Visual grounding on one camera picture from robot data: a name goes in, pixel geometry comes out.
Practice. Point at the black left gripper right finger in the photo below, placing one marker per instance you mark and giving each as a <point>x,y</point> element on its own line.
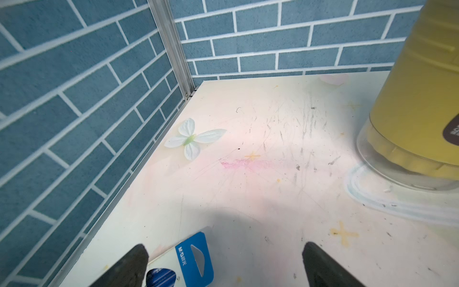
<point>323,271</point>

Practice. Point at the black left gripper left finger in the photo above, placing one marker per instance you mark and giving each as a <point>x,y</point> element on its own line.
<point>129,271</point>

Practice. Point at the yellow pen holder cup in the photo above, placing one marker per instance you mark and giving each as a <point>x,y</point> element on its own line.
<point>412,134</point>

